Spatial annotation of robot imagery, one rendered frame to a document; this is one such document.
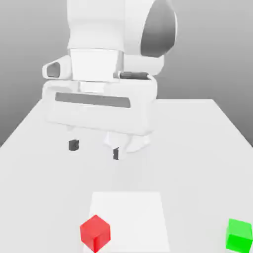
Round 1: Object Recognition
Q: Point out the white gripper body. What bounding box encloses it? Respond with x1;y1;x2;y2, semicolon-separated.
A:
42;75;158;137

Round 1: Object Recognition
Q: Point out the small red cube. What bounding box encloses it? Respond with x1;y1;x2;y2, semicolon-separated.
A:
79;214;111;253

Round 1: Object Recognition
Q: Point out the small green cube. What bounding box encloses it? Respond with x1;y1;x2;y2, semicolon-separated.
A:
225;218;253;253

